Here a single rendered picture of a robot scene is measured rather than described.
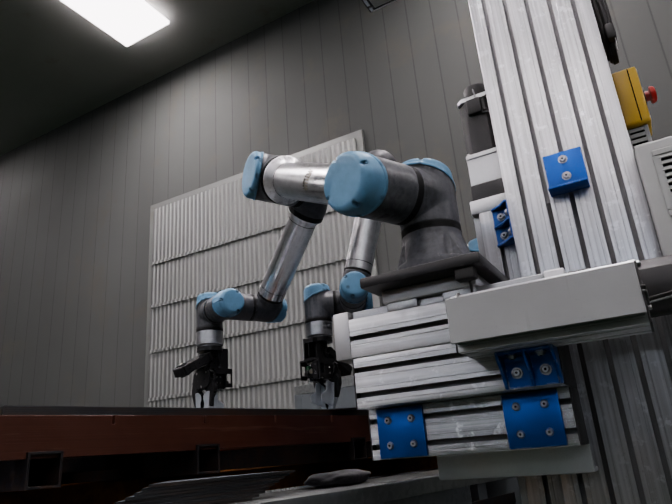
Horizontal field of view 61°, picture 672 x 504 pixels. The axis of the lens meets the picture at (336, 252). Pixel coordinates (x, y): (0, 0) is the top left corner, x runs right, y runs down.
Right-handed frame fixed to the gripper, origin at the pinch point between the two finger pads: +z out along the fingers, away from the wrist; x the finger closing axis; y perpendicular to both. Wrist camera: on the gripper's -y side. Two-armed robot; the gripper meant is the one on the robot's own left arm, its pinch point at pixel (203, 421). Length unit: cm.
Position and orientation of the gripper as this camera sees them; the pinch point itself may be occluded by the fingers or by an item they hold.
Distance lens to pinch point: 164.6
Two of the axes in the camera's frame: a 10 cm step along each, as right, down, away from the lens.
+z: 0.8, 9.4, -3.3
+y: 6.4, 2.1, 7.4
